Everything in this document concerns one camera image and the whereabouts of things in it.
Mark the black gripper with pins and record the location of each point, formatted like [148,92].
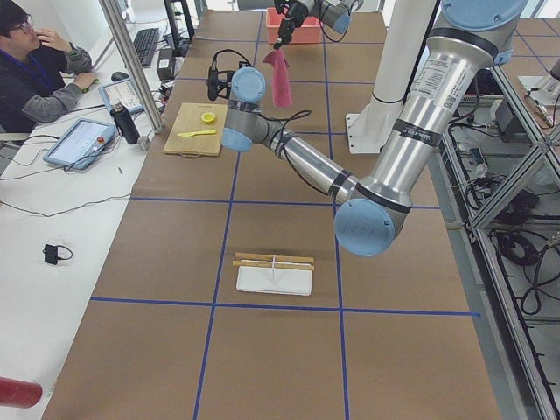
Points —
[293,13]

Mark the pink wiping cloth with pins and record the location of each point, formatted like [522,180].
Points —
[281,87]

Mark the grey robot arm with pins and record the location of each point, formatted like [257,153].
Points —
[335,16]
[431,55]

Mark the black water bottle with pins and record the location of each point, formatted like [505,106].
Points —
[124,123]

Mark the pink plastic bin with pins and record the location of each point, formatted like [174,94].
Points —
[308,33]

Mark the yellow lemon slice toy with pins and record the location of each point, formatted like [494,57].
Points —
[208,117]

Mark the black power adapter box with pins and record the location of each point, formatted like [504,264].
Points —
[166,64]

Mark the yellow plastic knife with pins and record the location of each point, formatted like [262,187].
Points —
[205,132]

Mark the bamboo cutting board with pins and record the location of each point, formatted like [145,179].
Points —
[188,119]

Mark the black keyboard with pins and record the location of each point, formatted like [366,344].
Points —
[145,43]

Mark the far blue teach pendant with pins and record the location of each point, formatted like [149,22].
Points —
[121,91]

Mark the blue teach pendant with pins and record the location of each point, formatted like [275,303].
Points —
[121,91]
[81,144]

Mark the black computer mouse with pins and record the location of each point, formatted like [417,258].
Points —
[119,76]

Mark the small silver cylinder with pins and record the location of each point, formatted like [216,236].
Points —
[144,143]

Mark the upper wooden stick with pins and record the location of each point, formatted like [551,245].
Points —
[275,258]

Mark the wooden stick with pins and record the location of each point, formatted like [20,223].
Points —
[275,258]
[274,265]

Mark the near blue teach pendant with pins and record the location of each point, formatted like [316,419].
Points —
[81,144]

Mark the lower wooden stick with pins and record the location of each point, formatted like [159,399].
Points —
[274,265]

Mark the white rectangular tray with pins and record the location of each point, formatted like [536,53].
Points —
[294,280]

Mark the seated person in grey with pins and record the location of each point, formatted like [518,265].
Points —
[42,75]

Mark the small black clip device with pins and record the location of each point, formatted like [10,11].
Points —
[53,254]

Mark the red cylinder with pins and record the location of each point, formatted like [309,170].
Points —
[19,394]

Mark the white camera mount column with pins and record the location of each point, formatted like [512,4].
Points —
[368,131]

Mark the aluminium frame post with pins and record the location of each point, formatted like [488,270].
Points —
[129,56]

